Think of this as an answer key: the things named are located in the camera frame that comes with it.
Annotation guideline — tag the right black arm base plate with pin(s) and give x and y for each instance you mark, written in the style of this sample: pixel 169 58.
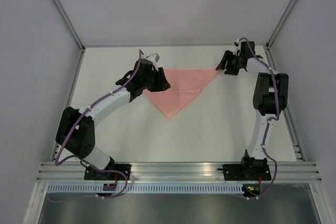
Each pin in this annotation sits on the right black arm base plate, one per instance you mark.
pixel 236 172

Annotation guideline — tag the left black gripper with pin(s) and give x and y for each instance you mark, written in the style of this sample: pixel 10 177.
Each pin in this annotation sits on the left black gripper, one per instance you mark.
pixel 163 84

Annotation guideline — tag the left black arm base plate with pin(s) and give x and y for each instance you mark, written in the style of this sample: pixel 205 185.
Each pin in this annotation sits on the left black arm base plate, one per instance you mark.
pixel 118 172

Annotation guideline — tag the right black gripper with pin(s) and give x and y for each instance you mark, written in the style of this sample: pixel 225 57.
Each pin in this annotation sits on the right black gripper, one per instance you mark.
pixel 227 55

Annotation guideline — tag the white slotted cable duct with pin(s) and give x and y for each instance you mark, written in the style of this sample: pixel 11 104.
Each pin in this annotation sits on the white slotted cable duct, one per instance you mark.
pixel 147 188

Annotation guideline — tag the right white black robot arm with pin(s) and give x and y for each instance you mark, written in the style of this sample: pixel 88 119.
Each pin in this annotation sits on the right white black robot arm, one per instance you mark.
pixel 269 100

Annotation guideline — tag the aluminium frame post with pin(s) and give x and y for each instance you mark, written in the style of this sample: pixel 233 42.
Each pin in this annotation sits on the aluminium frame post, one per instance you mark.
pixel 290 6
pixel 68 24

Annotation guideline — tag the aluminium front rail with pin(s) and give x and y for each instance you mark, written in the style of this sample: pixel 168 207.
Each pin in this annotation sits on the aluminium front rail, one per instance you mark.
pixel 185 172

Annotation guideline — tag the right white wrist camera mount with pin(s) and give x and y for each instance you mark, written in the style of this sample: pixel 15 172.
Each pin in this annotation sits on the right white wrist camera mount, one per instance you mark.
pixel 237 44

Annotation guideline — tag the pink cloth napkin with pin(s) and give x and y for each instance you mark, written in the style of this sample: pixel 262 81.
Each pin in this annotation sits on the pink cloth napkin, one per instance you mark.
pixel 186 85

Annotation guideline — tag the right aluminium frame post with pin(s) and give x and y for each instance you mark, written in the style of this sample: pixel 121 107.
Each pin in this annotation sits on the right aluminium frame post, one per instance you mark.
pixel 290 6

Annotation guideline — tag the left aluminium frame post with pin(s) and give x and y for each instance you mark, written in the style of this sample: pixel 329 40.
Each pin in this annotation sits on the left aluminium frame post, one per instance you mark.
pixel 68 24

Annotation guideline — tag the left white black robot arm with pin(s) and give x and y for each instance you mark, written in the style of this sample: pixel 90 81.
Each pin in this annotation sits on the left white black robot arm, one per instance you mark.
pixel 76 130

